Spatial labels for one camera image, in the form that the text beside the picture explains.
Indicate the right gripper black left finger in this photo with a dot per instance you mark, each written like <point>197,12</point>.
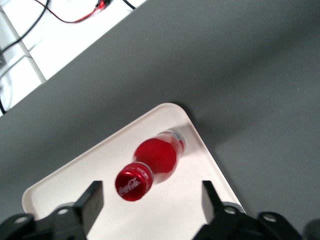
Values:
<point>91,200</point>

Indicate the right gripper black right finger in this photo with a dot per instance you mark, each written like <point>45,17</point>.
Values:
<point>212,202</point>

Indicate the red coke bottle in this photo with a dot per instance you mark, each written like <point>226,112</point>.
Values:
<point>155,160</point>

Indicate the beige plastic tray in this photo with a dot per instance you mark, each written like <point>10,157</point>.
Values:
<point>125,155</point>

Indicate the white metal frame bar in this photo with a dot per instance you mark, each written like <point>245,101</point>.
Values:
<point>27,52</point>

